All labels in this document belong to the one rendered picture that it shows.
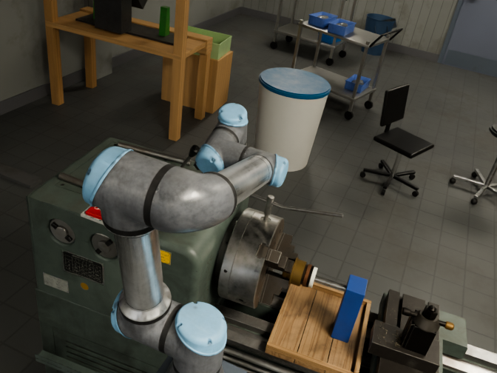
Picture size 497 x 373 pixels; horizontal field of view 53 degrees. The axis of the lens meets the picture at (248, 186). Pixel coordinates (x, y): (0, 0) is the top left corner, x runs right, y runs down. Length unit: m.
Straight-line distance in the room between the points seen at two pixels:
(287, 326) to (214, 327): 0.66
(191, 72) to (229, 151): 4.00
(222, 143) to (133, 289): 0.40
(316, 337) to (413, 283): 1.87
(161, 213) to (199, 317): 0.39
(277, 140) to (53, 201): 2.84
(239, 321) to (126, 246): 0.88
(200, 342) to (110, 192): 0.42
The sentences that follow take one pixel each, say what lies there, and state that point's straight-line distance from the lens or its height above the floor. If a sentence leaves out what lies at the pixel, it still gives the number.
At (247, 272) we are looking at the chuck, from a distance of 1.55.
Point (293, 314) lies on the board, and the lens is 1.82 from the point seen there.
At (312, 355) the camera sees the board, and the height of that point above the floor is 0.89.
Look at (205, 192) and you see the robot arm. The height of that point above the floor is 1.72.
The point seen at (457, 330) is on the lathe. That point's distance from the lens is 1.96.
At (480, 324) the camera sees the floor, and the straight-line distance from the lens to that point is 3.52.
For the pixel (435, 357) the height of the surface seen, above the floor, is 1.02.
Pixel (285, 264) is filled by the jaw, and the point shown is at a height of 1.15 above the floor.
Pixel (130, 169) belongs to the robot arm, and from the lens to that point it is 0.86.
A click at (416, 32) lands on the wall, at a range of 8.66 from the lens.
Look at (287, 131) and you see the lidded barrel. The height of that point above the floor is 0.40.
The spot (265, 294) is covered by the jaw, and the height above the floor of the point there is 0.99.
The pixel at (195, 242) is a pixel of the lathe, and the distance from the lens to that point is 1.46.
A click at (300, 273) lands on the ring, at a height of 1.11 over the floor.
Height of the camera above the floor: 2.18
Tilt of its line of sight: 32 degrees down
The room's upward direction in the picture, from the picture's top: 9 degrees clockwise
